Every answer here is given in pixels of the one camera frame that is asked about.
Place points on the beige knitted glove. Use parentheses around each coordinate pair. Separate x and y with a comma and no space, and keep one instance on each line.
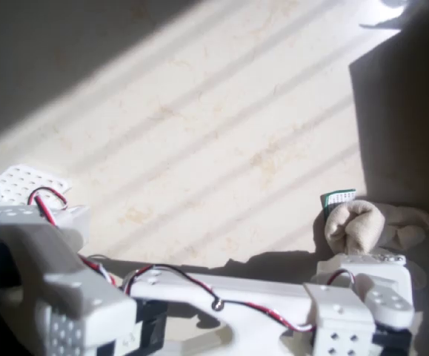
(358,222)

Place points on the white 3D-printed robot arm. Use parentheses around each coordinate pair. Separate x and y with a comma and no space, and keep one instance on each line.
(236,293)

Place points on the small green white card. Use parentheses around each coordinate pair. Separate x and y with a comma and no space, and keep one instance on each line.
(338,197)

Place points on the white perforated base plate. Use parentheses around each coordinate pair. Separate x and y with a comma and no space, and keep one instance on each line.
(25,181)

